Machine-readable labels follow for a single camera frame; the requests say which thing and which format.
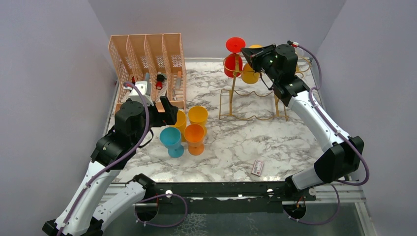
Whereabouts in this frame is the yellow wine glass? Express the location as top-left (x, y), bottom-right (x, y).
top-left (188, 106), bottom-right (208, 135)
top-left (241, 62), bottom-right (260, 84)
top-left (173, 110), bottom-right (187, 142)

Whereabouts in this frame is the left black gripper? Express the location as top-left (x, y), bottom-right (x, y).
top-left (132, 96), bottom-right (178, 147)

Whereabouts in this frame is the red wine glass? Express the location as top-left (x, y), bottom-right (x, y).
top-left (224, 37), bottom-right (246, 78)

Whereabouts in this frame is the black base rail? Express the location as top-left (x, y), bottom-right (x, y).
top-left (107, 181), bottom-right (362, 216)

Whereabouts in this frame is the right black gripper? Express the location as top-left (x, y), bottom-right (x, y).
top-left (241, 44), bottom-right (279, 83)

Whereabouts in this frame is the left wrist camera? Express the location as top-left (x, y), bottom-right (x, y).
top-left (128, 81), bottom-right (154, 106)

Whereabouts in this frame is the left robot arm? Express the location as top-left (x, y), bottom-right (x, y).
top-left (42, 96), bottom-right (179, 236)

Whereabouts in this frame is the peach plastic file organizer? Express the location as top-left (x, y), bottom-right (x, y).
top-left (108, 33), bottom-right (187, 111)

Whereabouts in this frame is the red black marker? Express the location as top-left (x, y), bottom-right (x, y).
top-left (155, 74), bottom-right (165, 90)

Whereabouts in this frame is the small red white card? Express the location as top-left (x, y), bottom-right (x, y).
top-left (251, 160), bottom-right (264, 177)

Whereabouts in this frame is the orange wine glass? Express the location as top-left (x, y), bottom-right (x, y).
top-left (184, 123), bottom-right (205, 156)

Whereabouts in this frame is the gold wire glass rack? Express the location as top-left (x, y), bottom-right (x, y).
top-left (219, 56), bottom-right (313, 122)

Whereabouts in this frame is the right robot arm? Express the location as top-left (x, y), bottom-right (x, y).
top-left (241, 42), bottom-right (364, 200)

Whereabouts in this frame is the blue wine glass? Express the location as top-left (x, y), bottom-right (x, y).
top-left (159, 127), bottom-right (184, 158)

